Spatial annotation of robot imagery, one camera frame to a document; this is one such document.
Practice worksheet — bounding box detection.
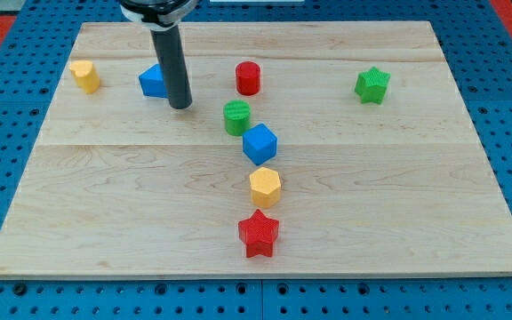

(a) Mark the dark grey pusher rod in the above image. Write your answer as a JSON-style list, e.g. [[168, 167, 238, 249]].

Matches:
[[151, 25, 192, 109]]

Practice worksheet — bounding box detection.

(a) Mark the yellow heart block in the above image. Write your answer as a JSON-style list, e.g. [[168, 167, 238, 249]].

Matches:
[[69, 60, 100, 94]]

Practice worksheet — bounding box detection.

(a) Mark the green cylinder block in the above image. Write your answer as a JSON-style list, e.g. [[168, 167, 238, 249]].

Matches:
[[223, 100, 251, 136]]

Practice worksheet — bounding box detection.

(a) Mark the red cylinder block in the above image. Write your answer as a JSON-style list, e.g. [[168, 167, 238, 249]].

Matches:
[[235, 61, 261, 96]]

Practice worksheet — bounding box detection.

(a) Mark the red star block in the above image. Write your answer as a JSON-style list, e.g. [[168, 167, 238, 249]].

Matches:
[[238, 209, 280, 258]]

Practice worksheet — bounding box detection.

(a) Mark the blue triangular block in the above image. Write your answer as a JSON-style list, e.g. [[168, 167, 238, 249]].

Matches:
[[139, 64, 168, 98]]

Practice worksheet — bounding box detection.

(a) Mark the yellow hexagon block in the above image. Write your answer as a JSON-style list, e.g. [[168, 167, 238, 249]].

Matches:
[[249, 167, 282, 208]]

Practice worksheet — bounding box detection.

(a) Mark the blue cube block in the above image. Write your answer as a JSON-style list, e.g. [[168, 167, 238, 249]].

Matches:
[[242, 124, 277, 165]]

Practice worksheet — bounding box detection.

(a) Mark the wooden board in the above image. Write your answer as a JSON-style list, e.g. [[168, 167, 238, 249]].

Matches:
[[0, 21, 512, 280]]

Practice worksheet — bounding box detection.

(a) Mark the black robot arm flange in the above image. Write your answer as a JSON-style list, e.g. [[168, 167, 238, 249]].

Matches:
[[119, 0, 198, 31]]

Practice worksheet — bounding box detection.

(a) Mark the green star block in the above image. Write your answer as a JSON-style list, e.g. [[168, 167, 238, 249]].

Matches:
[[354, 67, 391, 104]]

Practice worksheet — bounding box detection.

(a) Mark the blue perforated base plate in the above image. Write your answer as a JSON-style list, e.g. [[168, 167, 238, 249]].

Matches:
[[0, 1, 512, 319]]

